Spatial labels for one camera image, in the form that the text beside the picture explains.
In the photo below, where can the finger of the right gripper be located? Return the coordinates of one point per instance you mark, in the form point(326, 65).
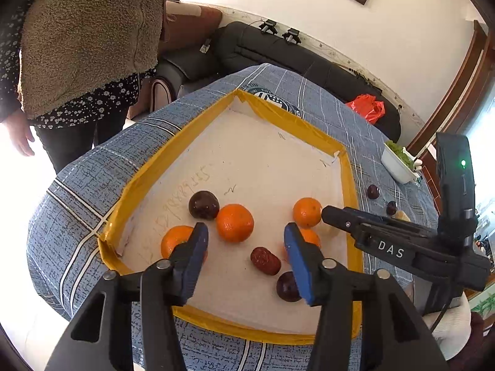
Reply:
point(348, 219)

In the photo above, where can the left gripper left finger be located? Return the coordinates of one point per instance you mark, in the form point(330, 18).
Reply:
point(99, 336)

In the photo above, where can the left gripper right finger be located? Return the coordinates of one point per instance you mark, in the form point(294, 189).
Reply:
point(394, 335)

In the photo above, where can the red dried jujube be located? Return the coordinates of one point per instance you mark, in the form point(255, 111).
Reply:
point(265, 261)

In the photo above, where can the small orange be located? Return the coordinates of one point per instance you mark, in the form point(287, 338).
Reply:
point(185, 243)

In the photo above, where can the yellow-rimmed white tray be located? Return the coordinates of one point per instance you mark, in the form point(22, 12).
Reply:
point(246, 168)

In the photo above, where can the large orange with stem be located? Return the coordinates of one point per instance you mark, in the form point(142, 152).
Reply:
point(235, 223)

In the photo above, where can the dark plum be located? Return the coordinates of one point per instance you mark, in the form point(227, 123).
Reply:
point(373, 192)
point(286, 287)
point(391, 208)
point(204, 205)

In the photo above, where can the operator's right gloved hand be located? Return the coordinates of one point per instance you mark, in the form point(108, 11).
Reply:
point(454, 330)

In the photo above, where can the white bowl with greens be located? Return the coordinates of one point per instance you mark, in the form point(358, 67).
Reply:
point(398, 163)

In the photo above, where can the red plastic bag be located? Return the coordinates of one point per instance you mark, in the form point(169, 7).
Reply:
point(368, 107)

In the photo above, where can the black sofa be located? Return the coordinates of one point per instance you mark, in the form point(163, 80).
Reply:
point(238, 46)

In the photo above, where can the brown armchair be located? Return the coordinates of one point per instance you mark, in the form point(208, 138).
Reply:
point(188, 25)

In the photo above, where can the woman in fleece vest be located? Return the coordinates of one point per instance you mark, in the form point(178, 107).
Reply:
point(71, 69)

